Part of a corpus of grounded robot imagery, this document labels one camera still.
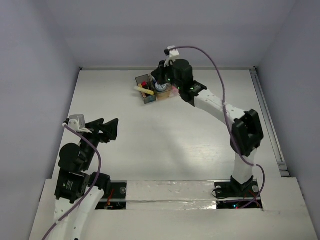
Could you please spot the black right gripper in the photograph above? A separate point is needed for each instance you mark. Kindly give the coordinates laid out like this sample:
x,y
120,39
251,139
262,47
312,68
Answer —
x,y
158,73

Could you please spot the white foam front board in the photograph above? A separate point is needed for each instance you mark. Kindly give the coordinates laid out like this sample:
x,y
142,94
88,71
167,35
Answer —
x,y
186,210

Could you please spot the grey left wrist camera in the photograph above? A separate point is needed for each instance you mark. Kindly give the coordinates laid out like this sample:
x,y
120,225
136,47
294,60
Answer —
x,y
76,122

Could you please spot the blue white round jar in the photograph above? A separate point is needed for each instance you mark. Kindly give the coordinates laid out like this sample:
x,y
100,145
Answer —
x,y
160,87

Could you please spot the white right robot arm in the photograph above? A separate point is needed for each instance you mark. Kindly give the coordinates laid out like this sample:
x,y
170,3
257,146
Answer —
x,y
244,127

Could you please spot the yellow highlighter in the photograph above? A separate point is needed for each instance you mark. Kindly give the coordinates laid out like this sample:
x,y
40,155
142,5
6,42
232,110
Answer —
x,y
149,92

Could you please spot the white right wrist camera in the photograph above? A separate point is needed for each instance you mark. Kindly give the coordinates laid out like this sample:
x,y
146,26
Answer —
x,y
171,53

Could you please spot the orange pink highlighter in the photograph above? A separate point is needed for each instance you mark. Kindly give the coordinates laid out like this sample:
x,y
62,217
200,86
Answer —
x,y
143,94

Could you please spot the clear plastic bin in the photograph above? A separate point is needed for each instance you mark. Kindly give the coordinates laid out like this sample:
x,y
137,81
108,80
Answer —
x,y
170,93

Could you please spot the black pink highlighter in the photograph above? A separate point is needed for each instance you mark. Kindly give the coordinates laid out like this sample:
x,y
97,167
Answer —
x,y
146,85

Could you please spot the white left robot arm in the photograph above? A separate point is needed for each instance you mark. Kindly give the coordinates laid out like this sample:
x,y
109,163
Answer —
x,y
80,184

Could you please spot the smoky grey plastic bin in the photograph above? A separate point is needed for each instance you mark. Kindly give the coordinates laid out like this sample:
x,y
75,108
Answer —
x,y
142,78

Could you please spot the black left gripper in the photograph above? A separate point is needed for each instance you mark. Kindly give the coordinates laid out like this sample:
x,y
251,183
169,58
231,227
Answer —
x,y
99,131

